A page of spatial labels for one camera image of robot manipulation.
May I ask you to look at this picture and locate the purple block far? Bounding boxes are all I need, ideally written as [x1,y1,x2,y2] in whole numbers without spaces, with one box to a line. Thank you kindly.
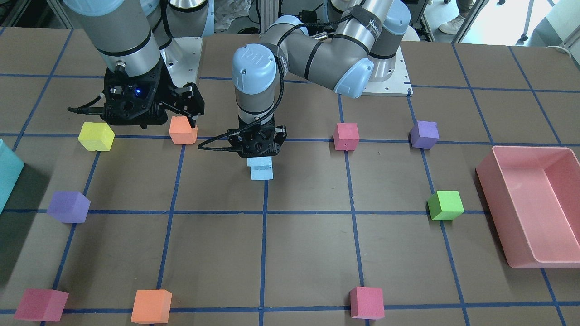
[46,191,91,223]

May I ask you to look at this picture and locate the orange block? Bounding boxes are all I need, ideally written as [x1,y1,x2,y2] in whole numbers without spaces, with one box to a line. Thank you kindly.
[131,289,172,324]
[169,116,198,145]

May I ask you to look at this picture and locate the green block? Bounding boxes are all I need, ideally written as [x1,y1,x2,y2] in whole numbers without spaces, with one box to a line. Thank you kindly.
[427,190,464,221]

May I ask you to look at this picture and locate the teal box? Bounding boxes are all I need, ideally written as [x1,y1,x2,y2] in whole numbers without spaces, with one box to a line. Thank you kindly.
[0,139,24,212]

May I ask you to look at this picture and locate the light blue block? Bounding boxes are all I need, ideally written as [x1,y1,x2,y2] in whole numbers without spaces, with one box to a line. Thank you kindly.
[247,156,273,167]
[250,165,274,180]

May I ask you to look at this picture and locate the pink plastic tray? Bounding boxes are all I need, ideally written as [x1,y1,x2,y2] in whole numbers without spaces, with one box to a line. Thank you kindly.
[476,146,580,268]

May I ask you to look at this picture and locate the pink block middle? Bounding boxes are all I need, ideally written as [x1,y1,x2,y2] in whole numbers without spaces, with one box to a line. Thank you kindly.
[349,286,385,320]
[333,123,360,151]

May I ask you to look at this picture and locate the purple block near tray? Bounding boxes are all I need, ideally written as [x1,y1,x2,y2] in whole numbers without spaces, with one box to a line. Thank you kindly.
[410,120,440,150]

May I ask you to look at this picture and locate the pink block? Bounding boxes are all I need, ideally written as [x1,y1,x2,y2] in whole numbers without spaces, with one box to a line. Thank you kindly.
[349,286,385,320]
[13,288,69,322]
[333,123,360,151]

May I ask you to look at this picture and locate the yellow block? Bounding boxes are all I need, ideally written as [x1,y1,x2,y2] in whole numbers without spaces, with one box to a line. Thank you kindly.
[78,122,115,151]

